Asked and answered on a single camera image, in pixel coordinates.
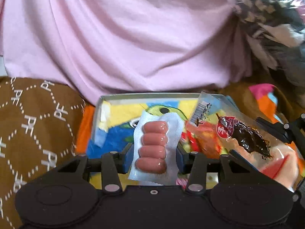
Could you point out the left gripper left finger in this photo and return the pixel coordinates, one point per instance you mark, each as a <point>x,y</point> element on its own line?
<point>113,164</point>

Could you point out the brown patterned pillow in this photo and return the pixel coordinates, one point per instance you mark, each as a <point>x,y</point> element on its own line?
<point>39,123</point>

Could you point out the red snack packet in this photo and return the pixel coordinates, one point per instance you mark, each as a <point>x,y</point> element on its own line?
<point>188,142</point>

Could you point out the pink sausage pack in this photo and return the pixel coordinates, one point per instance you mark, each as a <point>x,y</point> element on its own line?
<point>155,143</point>

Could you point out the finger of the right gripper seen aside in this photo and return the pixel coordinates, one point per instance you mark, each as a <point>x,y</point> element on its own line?
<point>287,132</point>

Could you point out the grey cardboard box tray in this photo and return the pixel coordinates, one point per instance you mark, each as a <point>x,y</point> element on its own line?
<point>116,117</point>

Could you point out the dark dried meat packet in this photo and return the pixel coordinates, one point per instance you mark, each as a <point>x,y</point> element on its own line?
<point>218,128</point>

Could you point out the clear bag of clothes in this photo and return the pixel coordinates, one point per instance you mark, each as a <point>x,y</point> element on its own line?
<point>275,33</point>

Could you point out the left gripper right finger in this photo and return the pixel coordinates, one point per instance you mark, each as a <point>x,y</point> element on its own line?
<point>194,164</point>

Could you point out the colourful cartoon blanket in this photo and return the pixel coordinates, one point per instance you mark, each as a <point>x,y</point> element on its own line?
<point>261,99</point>

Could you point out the pink bed sheet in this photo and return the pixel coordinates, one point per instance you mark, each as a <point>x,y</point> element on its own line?
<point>104,47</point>

